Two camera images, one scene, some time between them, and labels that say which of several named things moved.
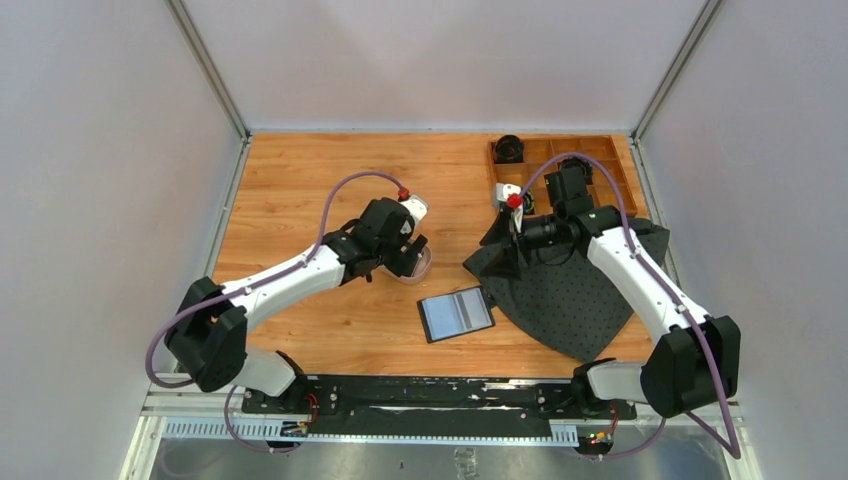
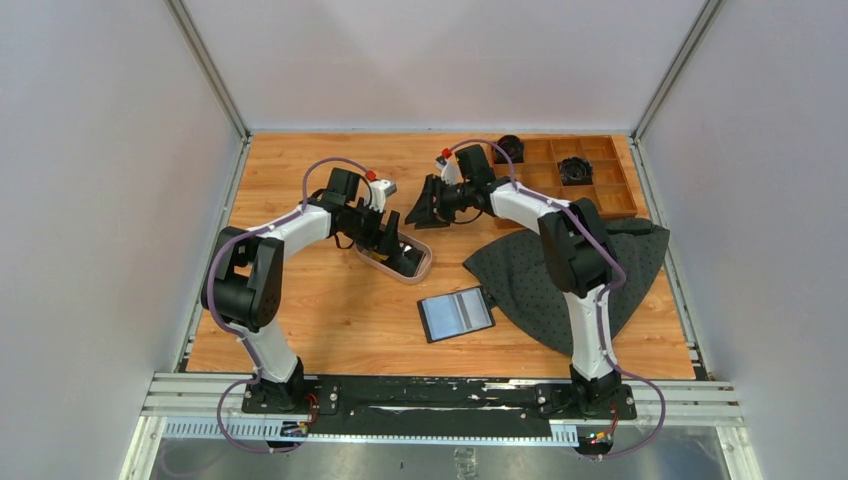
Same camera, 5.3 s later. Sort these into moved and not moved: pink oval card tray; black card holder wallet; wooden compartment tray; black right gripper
Moved: black right gripper
Not moved: wooden compartment tray; black card holder wallet; pink oval card tray
